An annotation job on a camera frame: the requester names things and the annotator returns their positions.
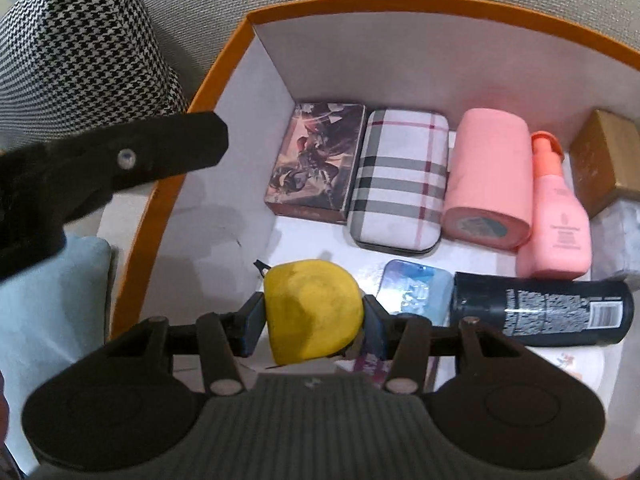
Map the white blue packet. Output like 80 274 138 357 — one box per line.
545 345 609 397

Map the pink pump bottle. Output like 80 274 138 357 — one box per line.
515 131 594 281

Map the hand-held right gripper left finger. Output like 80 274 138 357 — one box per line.
102 291 268 397

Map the dark blue labelled bottle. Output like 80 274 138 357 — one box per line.
448 271 635 349

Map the pink cylinder container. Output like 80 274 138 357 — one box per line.
441 107 534 251

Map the illustrated card box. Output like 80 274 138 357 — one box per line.
265 101 368 225

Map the light blue pillow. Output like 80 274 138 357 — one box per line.
0 232 114 461

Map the brown cardboard box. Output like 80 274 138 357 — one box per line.
569 109 640 220

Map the colourful printed tin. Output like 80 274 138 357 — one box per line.
335 259 456 386

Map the clear plastic cube box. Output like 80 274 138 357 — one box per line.
590 195 640 281

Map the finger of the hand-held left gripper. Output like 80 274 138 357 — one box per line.
0 111 229 282

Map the yellow tape measure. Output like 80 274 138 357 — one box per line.
255 258 365 367

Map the houndstooth pillow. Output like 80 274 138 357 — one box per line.
0 0 189 154

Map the orange cardboard box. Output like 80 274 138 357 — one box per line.
109 0 640 411

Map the plaid glasses case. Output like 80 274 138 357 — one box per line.
346 108 450 255

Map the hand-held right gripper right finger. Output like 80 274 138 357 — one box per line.
361 294 524 396

